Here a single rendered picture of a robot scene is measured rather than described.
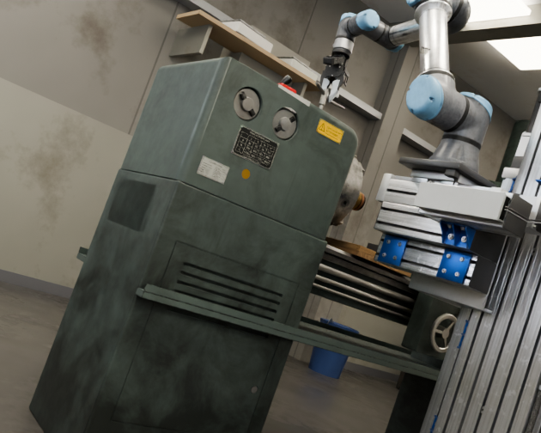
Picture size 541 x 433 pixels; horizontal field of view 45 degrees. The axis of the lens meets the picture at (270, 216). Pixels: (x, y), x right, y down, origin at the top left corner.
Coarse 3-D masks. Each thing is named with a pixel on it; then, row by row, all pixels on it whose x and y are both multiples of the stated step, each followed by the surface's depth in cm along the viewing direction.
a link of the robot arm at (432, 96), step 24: (408, 0) 206; (432, 0) 199; (456, 0) 204; (432, 24) 196; (432, 48) 192; (432, 72) 185; (408, 96) 188; (432, 96) 180; (456, 96) 184; (432, 120) 185; (456, 120) 185
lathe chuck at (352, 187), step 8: (352, 168) 235; (360, 168) 239; (352, 176) 234; (360, 176) 237; (344, 184) 232; (352, 184) 234; (360, 184) 236; (344, 192) 233; (352, 192) 234; (352, 200) 235; (336, 208) 234; (344, 208) 235; (336, 216) 237; (344, 216) 238
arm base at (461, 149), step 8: (448, 136) 190; (456, 136) 188; (440, 144) 192; (448, 144) 188; (456, 144) 187; (464, 144) 187; (472, 144) 187; (440, 152) 188; (448, 152) 187; (456, 152) 186; (464, 152) 186; (472, 152) 187; (440, 160) 187; (448, 160) 186; (456, 160) 185; (464, 160) 185; (472, 160) 186; (472, 168) 186
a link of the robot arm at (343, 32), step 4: (344, 16) 249; (348, 16) 248; (340, 20) 250; (344, 20) 248; (340, 24) 249; (344, 24) 246; (340, 28) 248; (344, 28) 246; (340, 32) 248; (344, 32) 247; (348, 32) 246; (336, 36) 249; (340, 36) 247; (344, 36) 247; (348, 36) 247; (352, 36) 247; (352, 40) 248
